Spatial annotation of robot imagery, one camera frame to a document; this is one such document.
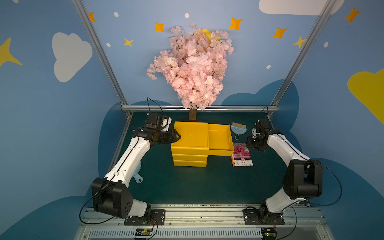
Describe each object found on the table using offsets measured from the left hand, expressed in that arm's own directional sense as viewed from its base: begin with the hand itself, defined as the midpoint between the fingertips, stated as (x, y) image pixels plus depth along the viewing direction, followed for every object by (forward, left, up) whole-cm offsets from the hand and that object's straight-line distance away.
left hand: (177, 136), depth 81 cm
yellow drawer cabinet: (-7, -9, 0) cm, 11 cm away
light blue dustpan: (-17, +23, -19) cm, 34 cm away
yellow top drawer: (+4, -26, -9) cm, 28 cm away
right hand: (+3, -46, -12) cm, 47 cm away
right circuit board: (-42, -48, -24) cm, 68 cm away
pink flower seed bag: (+1, -42, -22) cm, 47 cm away
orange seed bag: (-3, -35, -21) cm, 41 cm away
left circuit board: (-43, +14, -22) cm, 50 cm away
